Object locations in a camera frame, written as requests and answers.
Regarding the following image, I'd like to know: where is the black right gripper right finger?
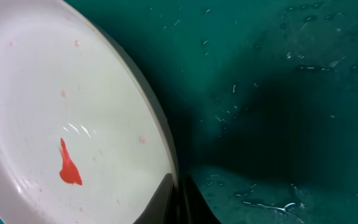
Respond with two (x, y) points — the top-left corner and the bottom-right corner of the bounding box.
(181, 175), (221, 224)

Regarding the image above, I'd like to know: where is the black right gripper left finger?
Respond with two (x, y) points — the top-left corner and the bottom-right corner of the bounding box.
(134, 173), (174, 224)

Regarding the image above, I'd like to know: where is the white plate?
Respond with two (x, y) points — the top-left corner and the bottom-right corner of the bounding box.
(0, 1), (178, 223)

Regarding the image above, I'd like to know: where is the teal plastic tray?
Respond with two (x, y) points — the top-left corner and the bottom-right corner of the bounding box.
(0, 0), (358, 224)

